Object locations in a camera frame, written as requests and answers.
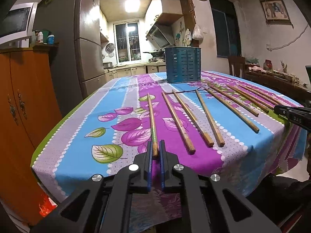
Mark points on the wooden chopstick eight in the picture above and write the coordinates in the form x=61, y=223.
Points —
x=260, y=98

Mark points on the white hanging plastic bag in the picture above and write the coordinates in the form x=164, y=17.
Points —
x=197, y=33

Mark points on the blue perforated utensil holder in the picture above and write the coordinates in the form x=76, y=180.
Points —
x=183, y=64

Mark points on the white bottle on cabinet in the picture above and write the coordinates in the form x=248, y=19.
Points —
x=40, y=37

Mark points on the black wok on stove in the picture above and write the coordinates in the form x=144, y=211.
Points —
x=157, y=53

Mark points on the wooden chopstick five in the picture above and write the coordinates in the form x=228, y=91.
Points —
x=242, y=117

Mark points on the wooden chopstick ten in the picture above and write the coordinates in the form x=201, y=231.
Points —
x=273, y=96

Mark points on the wooden chopstick nine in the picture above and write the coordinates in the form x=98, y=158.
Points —
x=262, y=95

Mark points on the dark wooden chair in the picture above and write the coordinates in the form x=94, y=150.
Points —
x=236, y=66

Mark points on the framed wall picture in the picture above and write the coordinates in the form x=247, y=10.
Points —
x=275, y=12

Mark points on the wooden chopstick four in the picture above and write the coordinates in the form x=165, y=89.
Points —
x=216, y=132

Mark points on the wooden chopstick two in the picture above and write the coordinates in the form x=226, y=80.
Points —
x=187, y=141

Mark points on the colourful floral tablecloth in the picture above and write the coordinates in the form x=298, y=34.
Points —
x=93, y=163

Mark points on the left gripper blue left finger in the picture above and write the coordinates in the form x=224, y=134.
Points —
x=149, y=155

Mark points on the steel range hood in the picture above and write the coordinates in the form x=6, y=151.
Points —
x=161, y=36

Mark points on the dark wooden side table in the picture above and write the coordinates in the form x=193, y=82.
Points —
x=277, y=83

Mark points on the wooden chopstick three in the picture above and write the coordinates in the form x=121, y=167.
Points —
x=208, y=140

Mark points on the wooden chopstick one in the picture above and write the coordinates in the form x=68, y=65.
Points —
x=154, y=139

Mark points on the grey three-door refrigerator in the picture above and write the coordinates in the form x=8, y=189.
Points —
x=77, y=67

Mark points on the wooden chopstick seven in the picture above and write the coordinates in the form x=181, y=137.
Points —
x=250, y=98

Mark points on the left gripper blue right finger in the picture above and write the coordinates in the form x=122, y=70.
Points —
x=162, y=151

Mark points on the wooden chopstick six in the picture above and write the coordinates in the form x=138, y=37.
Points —
x=255, y=113

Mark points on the orange wooden cabinet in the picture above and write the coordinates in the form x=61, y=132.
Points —
x=29, y=111

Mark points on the white microwave oven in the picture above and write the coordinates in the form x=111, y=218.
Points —
x=17, y=26

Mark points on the kitchen window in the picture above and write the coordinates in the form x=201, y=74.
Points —
x=127, y=42

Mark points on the dark room window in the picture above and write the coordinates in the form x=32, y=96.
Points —
x=226, y=28

